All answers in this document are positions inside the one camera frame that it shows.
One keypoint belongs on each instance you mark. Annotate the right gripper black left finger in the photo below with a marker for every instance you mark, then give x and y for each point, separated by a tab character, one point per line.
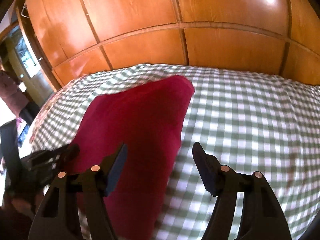
57	216

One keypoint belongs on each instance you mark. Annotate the dark red cloth garment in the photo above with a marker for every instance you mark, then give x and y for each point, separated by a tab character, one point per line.
148	119

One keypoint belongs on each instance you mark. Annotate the person left hand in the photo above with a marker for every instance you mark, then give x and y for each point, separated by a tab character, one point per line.
19	205

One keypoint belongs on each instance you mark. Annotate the green white checkered bedsheet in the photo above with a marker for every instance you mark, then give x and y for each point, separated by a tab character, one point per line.
249	121

